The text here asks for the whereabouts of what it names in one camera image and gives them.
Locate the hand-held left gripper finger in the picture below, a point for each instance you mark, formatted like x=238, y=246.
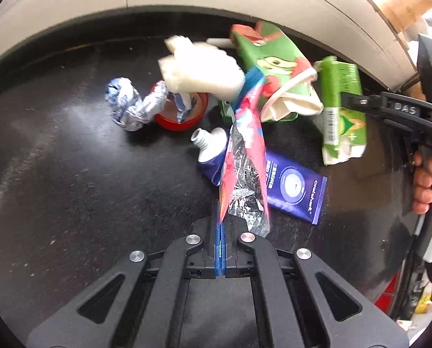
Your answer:
x=217, y=246
x=223, y=257

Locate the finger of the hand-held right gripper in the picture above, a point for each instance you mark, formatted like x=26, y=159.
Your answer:
x=393, y=122
x=368, y=101

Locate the green tissue packet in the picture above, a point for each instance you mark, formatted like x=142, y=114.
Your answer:
x=340, y=134

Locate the red foil snack wrapper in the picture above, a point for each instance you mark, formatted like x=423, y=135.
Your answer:
x=246, y=123

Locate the person's right hand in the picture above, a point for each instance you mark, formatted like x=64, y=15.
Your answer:
x=422, y=185

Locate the brown wooden board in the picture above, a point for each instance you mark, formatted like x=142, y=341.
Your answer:
x=406, y=3

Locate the blue toothpaste tube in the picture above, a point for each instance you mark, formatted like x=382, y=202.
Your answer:
x=210, y=156

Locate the green red snack bag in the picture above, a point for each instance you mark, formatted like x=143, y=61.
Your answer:
x=270, y=50

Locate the small green box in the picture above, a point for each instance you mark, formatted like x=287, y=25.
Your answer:
x=226, y=111

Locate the small blue white wrapper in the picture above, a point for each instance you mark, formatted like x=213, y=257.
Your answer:
x=183, y=108

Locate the white stick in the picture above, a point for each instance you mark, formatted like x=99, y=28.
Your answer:
x=217, y=41

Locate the crumpled silver blue wrapper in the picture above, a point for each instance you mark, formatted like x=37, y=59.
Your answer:
x=129, y=105

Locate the red object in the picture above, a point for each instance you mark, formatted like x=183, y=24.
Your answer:
x=386, y=295

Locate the white foam pieces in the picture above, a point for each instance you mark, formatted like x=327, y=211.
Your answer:
x=197, y=69

